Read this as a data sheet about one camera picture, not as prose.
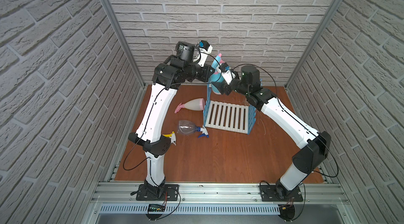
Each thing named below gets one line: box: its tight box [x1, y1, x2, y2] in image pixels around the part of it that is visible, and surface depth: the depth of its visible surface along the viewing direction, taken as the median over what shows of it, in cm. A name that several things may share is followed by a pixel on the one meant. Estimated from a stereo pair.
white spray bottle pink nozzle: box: [174, 98, 206, 114], surface depth 103 cm
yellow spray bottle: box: [162, 130, 177, 146], surface depth 92 cm
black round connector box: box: [277, 204, 296, 221], surface depth 72 cm
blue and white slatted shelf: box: [202, 78, 257, 135], surface depth 100 cm
